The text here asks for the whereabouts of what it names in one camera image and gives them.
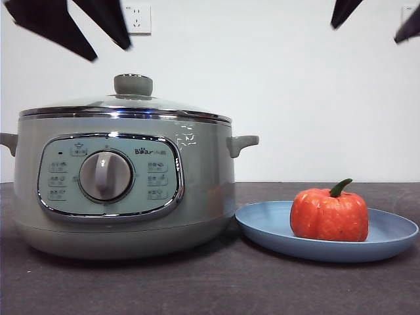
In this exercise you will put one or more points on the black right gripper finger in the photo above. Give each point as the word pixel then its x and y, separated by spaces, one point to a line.
pixel 410 31
pixel 344 10

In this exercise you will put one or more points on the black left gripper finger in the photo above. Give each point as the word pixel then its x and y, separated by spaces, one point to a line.
pixel 49 23
pixel 113 19

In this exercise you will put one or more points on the glass lid with green knob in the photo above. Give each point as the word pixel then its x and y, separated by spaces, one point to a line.
pixel 133 84

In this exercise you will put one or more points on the orange pumpkin with green stem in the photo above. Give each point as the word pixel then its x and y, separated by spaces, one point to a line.
pixel 328 216

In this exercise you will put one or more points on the pale green electric steamer pot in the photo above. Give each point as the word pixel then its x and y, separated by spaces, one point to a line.
pixel 203 157

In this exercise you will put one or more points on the blue round plate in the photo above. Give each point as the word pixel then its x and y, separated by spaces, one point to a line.
pixel 262 223

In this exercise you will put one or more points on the white wall socket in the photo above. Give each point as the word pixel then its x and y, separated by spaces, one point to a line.
pixel 141 19
pixel 407 13

